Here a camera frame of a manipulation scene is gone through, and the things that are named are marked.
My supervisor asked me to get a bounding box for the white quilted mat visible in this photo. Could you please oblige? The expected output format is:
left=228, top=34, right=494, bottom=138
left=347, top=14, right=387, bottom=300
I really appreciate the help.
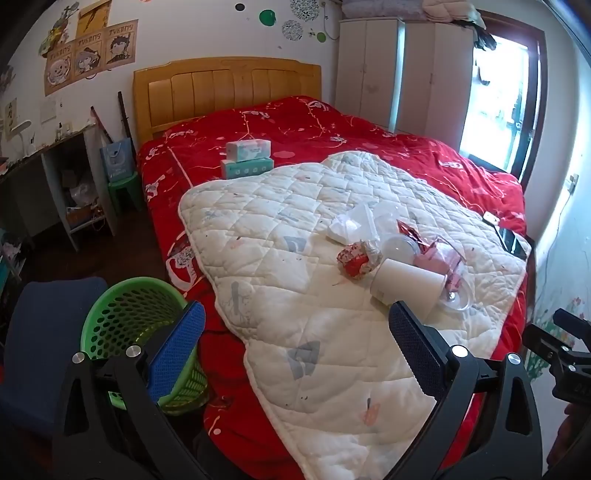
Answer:
left=178, top=151, right=528, bottom=480

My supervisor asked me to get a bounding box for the teal tissue pack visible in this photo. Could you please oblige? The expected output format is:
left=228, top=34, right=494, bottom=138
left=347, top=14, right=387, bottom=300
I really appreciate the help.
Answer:
left=220, top=158, right=274, bottom=180

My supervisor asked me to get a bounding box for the black phone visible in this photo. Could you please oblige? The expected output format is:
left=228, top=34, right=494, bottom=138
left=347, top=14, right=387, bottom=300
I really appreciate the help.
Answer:
left=496, top=226, right=532, bottom=259

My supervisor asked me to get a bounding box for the green plastic stool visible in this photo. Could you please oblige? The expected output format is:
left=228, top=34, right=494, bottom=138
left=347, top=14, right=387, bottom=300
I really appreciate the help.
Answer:
left=107, top=173, right=145, bottom=215

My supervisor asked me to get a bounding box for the window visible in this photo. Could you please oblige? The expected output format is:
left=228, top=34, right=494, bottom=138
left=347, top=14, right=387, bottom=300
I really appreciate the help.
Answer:
left=459, top=9, right=548, bottom=192

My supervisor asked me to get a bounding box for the light blue paper bag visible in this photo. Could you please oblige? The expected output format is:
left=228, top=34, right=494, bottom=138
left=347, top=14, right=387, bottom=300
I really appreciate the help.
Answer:
left=100, top=137, right=136, bottom=182

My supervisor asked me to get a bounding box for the red patterned wrapper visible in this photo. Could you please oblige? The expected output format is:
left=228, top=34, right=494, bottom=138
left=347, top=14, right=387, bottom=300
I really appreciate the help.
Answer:
left=336, top=241, right=383, bottom=279

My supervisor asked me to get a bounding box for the white wardrobe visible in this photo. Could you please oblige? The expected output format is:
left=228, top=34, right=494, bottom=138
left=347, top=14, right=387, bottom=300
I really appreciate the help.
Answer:
left=333, top=17, right=476, bottom=149

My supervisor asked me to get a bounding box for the red stick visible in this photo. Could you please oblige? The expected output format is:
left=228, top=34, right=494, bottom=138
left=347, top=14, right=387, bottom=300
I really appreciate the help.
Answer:
left=90, top=106, right=114, bottom=146

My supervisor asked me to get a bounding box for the red snack packet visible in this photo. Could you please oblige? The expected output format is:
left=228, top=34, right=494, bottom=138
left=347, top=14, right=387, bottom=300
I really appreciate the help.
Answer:
left=397, top=220, right=428, bottom=245

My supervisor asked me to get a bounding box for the translucent white plastic cup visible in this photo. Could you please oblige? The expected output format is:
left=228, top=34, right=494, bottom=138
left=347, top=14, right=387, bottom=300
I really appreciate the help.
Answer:
left=369, top=257, right=448, bottom=320

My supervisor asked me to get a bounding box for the pink wrapper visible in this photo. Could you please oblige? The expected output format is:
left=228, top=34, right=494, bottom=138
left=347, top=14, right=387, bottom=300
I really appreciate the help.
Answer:
left=413, top=237, right=465, bottom=291

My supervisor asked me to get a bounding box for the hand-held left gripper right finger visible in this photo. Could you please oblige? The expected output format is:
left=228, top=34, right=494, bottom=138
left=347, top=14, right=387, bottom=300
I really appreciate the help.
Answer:
left=379, top=300, right=544, bottom=480

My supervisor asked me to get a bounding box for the white tissue pack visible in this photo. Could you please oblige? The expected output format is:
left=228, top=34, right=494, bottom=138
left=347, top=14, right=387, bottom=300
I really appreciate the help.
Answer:
left=226, top=140, right=272, bottom=163

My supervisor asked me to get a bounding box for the dark stick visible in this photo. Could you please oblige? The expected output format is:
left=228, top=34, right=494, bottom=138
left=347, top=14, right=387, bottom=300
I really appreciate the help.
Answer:
left=117, top=91, right=137, bottom=148

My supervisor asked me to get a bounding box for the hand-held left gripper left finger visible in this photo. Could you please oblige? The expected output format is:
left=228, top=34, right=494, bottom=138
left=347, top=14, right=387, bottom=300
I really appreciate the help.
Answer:
left=52, top=301, right=218, bottom=480

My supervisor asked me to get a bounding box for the clear plastic cup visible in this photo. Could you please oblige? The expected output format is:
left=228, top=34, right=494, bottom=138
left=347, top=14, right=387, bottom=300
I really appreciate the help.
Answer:
left=438, top=277, right=472, bottom=313

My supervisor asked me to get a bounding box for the blue chair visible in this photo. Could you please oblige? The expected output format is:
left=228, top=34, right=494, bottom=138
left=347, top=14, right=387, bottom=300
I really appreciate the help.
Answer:
left=0, top=277, right=109, bottom=437

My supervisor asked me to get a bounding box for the tan cartoon wall poster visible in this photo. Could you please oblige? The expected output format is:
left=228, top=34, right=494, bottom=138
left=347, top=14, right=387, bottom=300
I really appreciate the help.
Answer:
left=44, top=22, right=138, bottom=96

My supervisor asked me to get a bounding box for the crumpled white tissue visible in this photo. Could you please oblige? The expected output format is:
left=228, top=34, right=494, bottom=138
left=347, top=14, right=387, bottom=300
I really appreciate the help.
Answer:
left=327, top=213, right=365, bottom=244

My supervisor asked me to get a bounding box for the white desk shelf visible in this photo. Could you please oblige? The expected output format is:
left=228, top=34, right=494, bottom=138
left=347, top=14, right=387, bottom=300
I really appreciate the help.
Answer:
left=0, top=122, right=118, bottom=252

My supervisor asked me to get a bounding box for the clear dome lid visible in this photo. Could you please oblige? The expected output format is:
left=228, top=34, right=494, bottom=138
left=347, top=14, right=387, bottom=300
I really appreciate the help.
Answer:
left=381, top=233, right=422, bottom=265

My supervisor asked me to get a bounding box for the green plastic basket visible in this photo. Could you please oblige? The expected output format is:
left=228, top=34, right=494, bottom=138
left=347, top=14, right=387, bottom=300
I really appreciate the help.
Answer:
left=81, top=277, right=208, bottom=414

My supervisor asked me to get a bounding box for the wooden bed headboard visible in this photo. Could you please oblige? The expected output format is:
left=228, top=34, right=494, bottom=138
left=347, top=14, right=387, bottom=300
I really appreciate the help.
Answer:
left=133, top=56, right=322, bottom=144

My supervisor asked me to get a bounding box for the white desk lamp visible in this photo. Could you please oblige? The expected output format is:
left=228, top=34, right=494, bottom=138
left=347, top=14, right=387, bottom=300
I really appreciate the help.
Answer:
left=8, top=119, right=33, bottom=158

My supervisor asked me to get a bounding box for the folded bedding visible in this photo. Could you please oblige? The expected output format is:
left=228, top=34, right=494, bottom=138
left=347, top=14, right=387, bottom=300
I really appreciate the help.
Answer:
left=342, top=0, right=483, bottom=21

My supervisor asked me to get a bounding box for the clear plastic bag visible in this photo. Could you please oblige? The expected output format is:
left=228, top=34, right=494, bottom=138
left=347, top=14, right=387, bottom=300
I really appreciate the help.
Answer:
left=348, top=202, right=402, bottom=245

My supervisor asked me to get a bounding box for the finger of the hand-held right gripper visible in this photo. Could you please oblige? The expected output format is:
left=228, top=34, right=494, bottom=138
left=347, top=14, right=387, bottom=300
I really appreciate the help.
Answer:
left=553, top=308, right=591, bottom=337
left=523, top=323, right=572, bottom=366

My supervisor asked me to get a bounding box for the cartoon figure wall sticker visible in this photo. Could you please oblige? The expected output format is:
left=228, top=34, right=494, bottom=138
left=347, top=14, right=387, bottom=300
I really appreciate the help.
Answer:
left=39, top=2, right=81, bottom=58

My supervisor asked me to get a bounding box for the yellow wall poster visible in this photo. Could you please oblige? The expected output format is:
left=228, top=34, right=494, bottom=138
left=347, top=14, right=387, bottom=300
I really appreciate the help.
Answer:
left=76, top=0, right=113, bottom=37

